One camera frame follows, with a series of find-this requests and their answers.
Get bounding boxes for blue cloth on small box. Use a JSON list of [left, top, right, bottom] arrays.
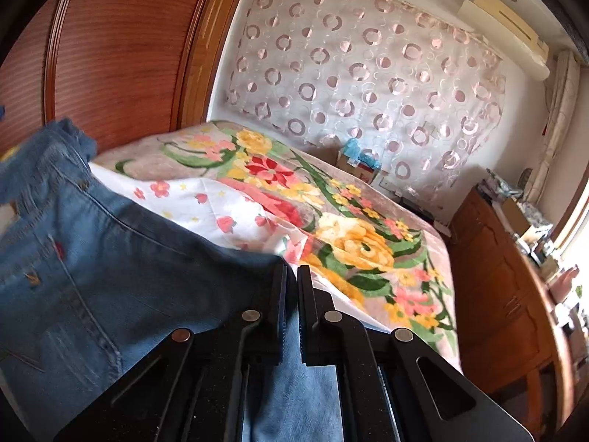
[[336, 138, 392, 189]]

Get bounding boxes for cream window curtain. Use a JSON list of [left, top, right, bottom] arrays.
[[525, 50, 583, 204]]

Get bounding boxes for cream air conditioner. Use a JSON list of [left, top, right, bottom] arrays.
[[455, 0, 552, 82]]

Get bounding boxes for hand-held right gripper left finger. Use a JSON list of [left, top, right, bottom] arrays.
[[55, 262, 289, 442]]

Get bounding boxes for window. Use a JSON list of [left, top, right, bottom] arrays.
[[551, 179, 589, 263]]

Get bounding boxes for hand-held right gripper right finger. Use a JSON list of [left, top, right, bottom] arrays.
[[298, 265, 535, 442]]

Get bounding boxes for wooden cabinet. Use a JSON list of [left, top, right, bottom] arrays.
[[448, 186, 577, 427]]

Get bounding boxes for open cardboard box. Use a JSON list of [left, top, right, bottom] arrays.
[[499, 196, 533, 236]]

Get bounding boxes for floral blanket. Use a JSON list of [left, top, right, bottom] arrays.
[[92, 120, 463, 373]]

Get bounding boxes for blue denim pants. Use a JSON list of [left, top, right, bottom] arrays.
[[0, 117, 345, 442]]

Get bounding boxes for wooden headboard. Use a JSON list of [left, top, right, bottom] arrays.
[[0, 0, 257, 154]]

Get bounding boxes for pink circle pattern curtain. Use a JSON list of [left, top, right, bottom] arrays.
[[225, 0, 507, 209]]

